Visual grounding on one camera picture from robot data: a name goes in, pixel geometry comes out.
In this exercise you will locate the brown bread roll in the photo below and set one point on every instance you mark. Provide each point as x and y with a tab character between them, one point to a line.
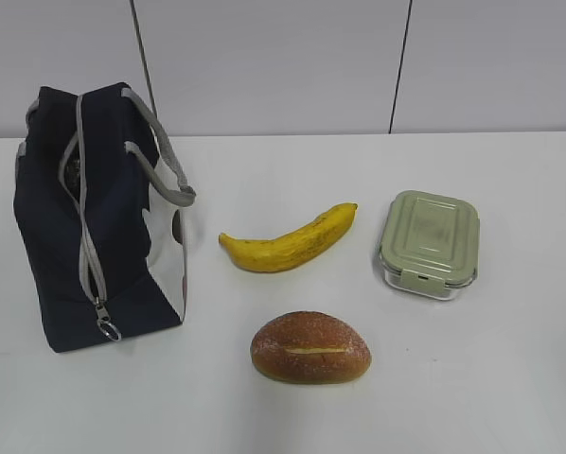
309	347

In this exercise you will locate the navy insulated lunch bag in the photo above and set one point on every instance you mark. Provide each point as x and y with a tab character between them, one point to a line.
98	199

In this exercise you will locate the green lid glass container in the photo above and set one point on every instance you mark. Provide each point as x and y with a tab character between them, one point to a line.
429	245

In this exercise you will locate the yellow banana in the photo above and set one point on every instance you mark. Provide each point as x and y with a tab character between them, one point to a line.
293	249

